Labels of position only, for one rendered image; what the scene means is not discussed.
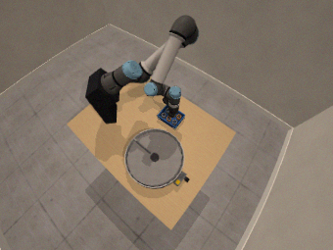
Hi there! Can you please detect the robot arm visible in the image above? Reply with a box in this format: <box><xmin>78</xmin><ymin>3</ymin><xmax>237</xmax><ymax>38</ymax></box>
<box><xmin>101</xmin><ymin>15</ymin><xmax>199</xmax><ymax>105</ymax></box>

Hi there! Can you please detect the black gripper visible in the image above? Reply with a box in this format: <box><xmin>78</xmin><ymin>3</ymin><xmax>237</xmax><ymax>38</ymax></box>
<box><xmin>163</xmin><ymin>97</ymin><xmax>179</xmax><ymax>118</ymax></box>

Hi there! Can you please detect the blue rectangular crate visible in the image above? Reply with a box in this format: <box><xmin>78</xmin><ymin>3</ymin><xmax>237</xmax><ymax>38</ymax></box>
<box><xmin>158</xmin><ymin>105</ymin><xmax>185</xmax><ymax>130</ymax></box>

